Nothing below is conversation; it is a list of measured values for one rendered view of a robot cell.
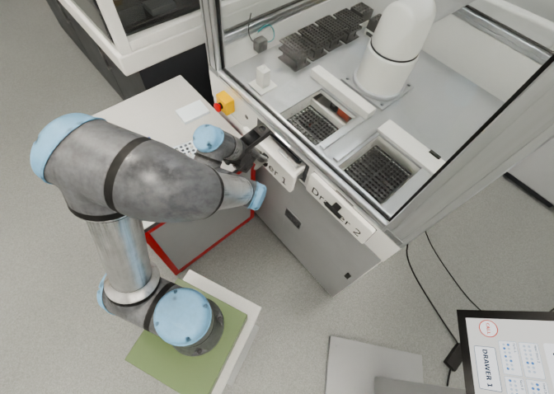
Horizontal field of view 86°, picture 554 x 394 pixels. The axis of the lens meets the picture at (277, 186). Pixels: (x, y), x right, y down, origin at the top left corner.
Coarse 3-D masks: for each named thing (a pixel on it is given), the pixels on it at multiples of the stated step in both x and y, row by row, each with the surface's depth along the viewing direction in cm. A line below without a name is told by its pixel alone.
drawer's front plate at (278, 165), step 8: (264, 144) 111; (272, 152) 109; (272, 160) 110; (280, 160) 108; (280, 168) 108; (288, 168) 106; (280, 176) 112; (288, 176) 107; (296, 176) 106; (288, 184) 111
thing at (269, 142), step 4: (268, 136) 125; (264, 140) 123; (268, 140) 124; (272, 140) 124; (268, 144) 123; (272, 144) 123; (276, 144) 123; (272, 148) 122; (276, 148) 122; (276, 152) 121; (288, 152) 121; (280, 156) 120; (284, 160) 119; (288, 164) 118; (300, 164) 119; (304, 164) 119; (292, 168) 118; (296, 168) 118; (300, 168) 111; (304, 168) 112; (296, 172) 110; (300, 172) 112; (300, 176) 114; (296, 180) 114
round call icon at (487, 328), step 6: (480, 324) 78; (486, 324) 77; (492, 324) 76; (480, 330) 77; (486, 330) 76; (492, 330) 75; (498, 330) 75; (480, 336) 77; (486, 336) 76; (492, 336) 75; (498, 336) 74
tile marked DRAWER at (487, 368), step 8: (480, 352) 75; (488, 352) 74; (480, 360) 74; (488, 360) 73; (496, 360) 72; (480, 368) 74; (488, 368) 72; (496, 368) 71; (480, 376) 73; (488, 376) 72; (496, 376) 71; (480, 384) 72; (488, 384) 71; (496, 384) 70
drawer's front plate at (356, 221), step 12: (312, 180) 107; (324, 192) 106; (324, 204) 111; (348, 204) 101; (348, 216) 102; (360, 216) 99; (348, 228) 107; (360, 228) 101; (372, 228) 97; (360, 240) 105
